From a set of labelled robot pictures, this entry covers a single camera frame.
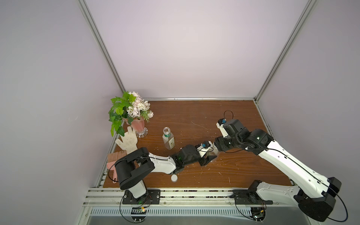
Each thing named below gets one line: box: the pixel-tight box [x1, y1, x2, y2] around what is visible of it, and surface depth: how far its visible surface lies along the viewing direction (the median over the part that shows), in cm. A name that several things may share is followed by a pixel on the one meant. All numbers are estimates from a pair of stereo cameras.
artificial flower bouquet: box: [108, 90, 154, 138], surface depth 77 cm
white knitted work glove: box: [115, 126, 138, 155], surface depth 97 cm
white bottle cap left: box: [170, 173, 178, 183], surface depth 81 cm
